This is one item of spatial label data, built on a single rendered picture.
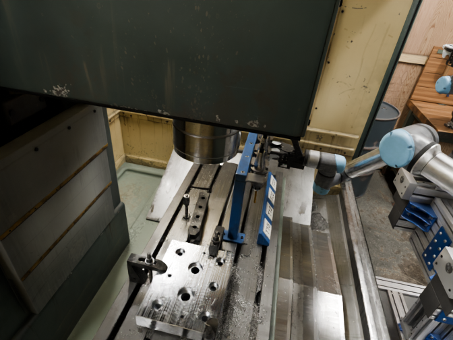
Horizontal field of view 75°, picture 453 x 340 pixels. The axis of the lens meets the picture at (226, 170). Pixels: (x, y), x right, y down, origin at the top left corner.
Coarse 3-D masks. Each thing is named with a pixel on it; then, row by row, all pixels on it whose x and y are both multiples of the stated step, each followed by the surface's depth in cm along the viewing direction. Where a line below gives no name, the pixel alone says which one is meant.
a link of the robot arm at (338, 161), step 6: (324, 156) 122; (330, 156) 122; (336, 156) 122; (318, 162) 126; (324, 162) 121; (330, 162) 121; (336, 162) 120; (342, 162) 120; (318, 168) 123; (324, 168) 122; (330, 168) 122; (336, 168) 121; (342, 168) 121; (324, 174) 124; (330, 174) 123
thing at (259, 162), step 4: (260, 152) 102; (264, 152) 102; (256, 156) 104; (260, 156) 102; (264, 156) 103; (256, 160) 104; (260, 160) 103; (264, 160) 104; (256, 164) 104; (260, 164) 104; (264, 164) 105; (256, 168) 105; (260, 168) 104; (264, 168) 105
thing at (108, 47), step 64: (0, 0) 49; (64, 0) 47; (128, 0) 45; (192, 0) 43; (256, 0) 42; (320, 0) 40; (0, 64) 56; (64, 64) 53; (128, 64) 51; (192, 64) 48; (256, 64) 46; (320, 64) 45; (256, 128) 52
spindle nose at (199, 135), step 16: (176, 128) 64; (192, 128) 60; (208, 128) 60; (224, 128) 61; (176, 144) 66; (192, 144) 62; (208, 144) 62; (224, 144) 63; (192, 160) 65; (208, 160) 64; (224, 160) 66
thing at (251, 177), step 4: (248, 176) 103; (252, 176) 103; (256, 176) 103; (260, 176) 104; (264, 176) 104; (248, 180) 101; (252, 180) 101; (256, 180) 101; (260, 180) 102; (264, 180) 102
